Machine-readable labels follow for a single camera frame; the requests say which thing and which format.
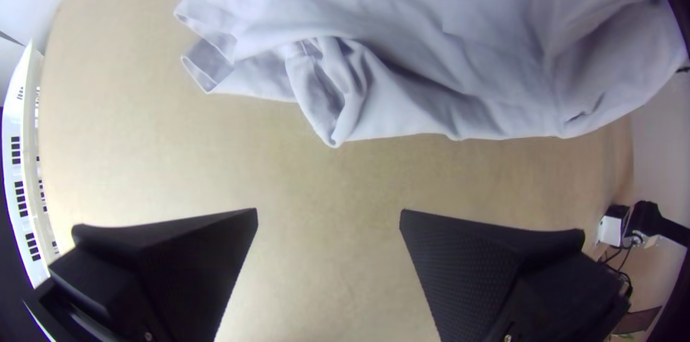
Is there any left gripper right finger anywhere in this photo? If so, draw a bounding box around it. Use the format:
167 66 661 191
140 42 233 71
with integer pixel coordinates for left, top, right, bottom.
399 209 633 342

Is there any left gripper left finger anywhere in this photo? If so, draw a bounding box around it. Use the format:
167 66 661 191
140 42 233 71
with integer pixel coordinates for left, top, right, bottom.
24 208 259 342

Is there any white t-shirt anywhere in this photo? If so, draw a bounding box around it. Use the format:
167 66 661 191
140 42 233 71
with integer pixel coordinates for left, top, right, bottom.
173 0 690 149

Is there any white laundry basket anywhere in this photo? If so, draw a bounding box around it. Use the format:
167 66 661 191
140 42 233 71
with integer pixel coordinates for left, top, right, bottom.
1 39 61 289

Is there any black cable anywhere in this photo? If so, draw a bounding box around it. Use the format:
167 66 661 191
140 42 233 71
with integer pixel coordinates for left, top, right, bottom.
598 238 635 300

